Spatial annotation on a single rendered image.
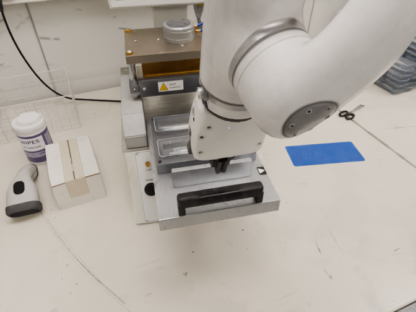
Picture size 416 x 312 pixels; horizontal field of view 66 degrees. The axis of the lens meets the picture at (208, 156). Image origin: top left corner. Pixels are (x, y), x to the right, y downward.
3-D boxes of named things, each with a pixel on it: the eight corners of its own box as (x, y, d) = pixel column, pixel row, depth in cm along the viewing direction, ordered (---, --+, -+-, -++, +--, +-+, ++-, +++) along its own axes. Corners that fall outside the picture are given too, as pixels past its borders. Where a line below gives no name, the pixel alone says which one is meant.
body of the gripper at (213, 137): (198, 120, 34) (194, 169, 44) (286, 108, 36) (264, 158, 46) (185, 70, 38) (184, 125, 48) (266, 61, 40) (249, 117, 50)
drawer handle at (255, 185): (177, 208, 56) (176, 192, 54) (259, 194, 59) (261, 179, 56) (179, 216, 55) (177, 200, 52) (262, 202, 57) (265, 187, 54)
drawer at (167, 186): (148, 136, 79) (143, 109, 74) (234, 125, 82) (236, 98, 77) (160, 234, 56) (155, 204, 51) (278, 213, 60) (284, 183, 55)
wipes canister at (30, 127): (28, 152, 103) (10, 112, 93) (57, 146, 105) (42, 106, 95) (28, 169, 96) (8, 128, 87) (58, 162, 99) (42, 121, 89)
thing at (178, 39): (128, 53, 96) (121, 7, 87) (228, 45, 101) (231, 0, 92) (131, 92, 78) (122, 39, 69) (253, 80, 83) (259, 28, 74)
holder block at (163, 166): (151, 127, 75) (150, 117, 73) (233, 117, 78) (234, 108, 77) (158, 174, 63) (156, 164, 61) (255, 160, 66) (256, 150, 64)
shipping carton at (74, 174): (54, 167, 97) (44, 143, 91) (98, 157, 101) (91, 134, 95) (56, 212, 84) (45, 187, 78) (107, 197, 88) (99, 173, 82)
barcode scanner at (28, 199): (15, 175, 94) (4, 154, 89) (44, 168, 97) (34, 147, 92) (10, 227, 80) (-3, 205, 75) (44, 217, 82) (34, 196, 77)
